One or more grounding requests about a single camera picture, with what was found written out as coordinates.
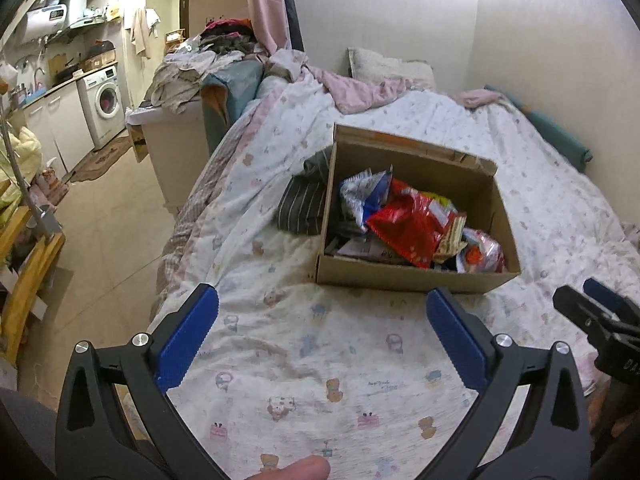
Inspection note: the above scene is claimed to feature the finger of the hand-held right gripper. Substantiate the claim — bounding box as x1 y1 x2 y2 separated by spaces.
582 277 640 326
552 285 613 343

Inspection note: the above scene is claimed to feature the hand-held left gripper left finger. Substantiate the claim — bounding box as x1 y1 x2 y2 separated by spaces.
54 282 232 480

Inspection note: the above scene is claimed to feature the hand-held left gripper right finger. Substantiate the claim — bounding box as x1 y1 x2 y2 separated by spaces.
425 287 592 480

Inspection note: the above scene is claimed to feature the pile of snack packets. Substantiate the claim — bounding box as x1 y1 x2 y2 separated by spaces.
325 165 507 275

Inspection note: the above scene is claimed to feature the red snack bag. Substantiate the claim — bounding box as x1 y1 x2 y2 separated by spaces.
365 178 468 268

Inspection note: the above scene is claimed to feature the person's left hand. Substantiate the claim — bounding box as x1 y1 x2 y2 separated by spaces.
245 455 331 480

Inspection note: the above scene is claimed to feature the floral cloth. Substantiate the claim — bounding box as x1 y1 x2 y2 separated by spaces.
620 220 640 253

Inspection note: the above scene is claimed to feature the yellow wooden rack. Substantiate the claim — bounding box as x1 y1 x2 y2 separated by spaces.
0 205 66 366

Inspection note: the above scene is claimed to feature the dark striped cloth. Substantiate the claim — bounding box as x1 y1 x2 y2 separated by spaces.
276 146 333 236

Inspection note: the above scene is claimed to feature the brown patterned rug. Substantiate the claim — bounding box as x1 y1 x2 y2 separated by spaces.
67 137 133 183

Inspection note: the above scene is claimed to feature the small brown cardboard box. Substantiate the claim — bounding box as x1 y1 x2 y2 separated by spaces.
129 127 149 163

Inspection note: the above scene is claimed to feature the white washing machine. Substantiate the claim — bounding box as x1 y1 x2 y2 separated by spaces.
76 66 126 150

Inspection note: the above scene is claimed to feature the white kitchen base cabinet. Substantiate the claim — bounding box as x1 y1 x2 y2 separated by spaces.
22 82 96 176

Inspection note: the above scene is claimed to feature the cream padded jacket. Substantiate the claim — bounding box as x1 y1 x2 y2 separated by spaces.
0 127 43 221

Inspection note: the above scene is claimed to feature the pink blanket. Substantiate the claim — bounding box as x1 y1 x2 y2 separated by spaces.
300 62 506 113

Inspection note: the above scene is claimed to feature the cardboard box on washer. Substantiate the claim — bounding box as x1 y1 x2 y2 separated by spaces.
82 52 117 73

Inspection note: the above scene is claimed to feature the grey pillow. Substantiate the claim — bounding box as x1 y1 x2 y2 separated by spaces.
347 47 435 91

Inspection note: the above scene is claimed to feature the heap of dark clothes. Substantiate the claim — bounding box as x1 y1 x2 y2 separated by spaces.
200 17 263 56

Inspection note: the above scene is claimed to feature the hanging white towel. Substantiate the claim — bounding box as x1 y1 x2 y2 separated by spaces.
130 7 162 58

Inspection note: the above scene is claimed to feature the dark curtain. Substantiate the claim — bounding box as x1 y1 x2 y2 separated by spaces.
277 0 305 53

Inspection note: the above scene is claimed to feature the pink curtain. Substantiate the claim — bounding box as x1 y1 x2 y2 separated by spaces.
247 0 288 56

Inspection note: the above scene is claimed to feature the white water heater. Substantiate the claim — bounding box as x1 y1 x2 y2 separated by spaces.
20 0 86 46

